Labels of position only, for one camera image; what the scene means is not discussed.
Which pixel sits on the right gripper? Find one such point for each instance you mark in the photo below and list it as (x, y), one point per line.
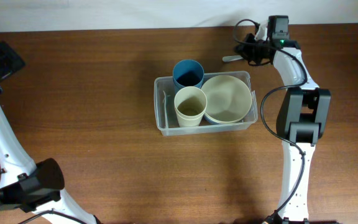
(242, 49)

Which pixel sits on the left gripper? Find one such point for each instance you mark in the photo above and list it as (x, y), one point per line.
(9, 60)

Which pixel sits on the white plastic fork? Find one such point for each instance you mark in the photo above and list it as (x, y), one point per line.
(232, 58)

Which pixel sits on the cream bowl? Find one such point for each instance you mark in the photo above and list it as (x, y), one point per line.
(227, 91)
(227, 113)

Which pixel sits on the blue cup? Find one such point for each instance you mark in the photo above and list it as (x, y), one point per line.
(188, 71)
(178, 86)

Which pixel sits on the blue bowl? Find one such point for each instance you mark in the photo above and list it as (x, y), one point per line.
(211, 120)

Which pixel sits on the cream cup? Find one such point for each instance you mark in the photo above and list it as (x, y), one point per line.
(189, 121)
(190, 102)

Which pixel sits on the white plastic spoon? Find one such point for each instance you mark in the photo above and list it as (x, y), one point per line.
(165, 109)

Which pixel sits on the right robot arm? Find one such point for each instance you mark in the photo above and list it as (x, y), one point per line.
(301, 120)

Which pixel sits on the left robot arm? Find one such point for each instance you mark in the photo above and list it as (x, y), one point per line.
(33, 187)

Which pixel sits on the clear plastic container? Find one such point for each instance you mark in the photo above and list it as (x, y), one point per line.
(166, 84)

